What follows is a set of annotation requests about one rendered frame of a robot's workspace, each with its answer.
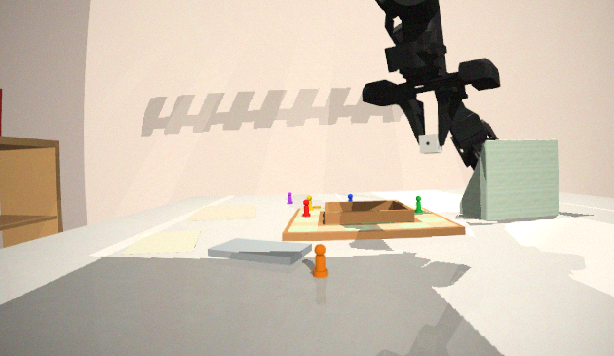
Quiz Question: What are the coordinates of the orange board border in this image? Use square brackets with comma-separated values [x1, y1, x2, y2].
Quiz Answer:
[282, 207, 466, 241]

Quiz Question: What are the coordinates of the green pawn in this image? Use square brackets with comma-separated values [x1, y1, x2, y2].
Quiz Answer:
[415, 196, 423, 213]

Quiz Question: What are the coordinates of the red pawn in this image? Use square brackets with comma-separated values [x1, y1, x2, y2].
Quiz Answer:
[302, 200, 311, 218]

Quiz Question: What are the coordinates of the white die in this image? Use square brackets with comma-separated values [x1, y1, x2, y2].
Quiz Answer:
[419, 134, 443, 154]

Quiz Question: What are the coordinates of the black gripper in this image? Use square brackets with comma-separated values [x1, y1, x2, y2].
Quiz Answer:
[362, 45, 501, 147]

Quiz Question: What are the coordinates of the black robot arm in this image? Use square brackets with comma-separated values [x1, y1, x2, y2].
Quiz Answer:
[375, 0, 499, 171]

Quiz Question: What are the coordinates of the orange pawn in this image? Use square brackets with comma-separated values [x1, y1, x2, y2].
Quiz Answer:
[313, 244, 327, 278]

